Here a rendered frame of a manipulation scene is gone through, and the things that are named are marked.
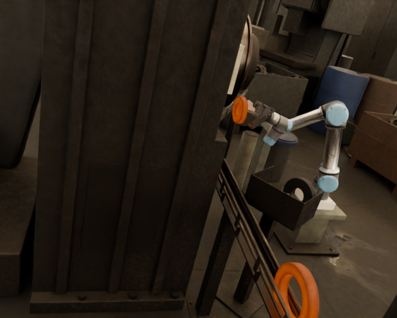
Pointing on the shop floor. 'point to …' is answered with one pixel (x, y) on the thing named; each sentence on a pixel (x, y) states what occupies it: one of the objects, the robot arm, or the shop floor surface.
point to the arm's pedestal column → (305, 239)
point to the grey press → (314, 38)
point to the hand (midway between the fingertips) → (240, 106)
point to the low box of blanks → (384, 149)
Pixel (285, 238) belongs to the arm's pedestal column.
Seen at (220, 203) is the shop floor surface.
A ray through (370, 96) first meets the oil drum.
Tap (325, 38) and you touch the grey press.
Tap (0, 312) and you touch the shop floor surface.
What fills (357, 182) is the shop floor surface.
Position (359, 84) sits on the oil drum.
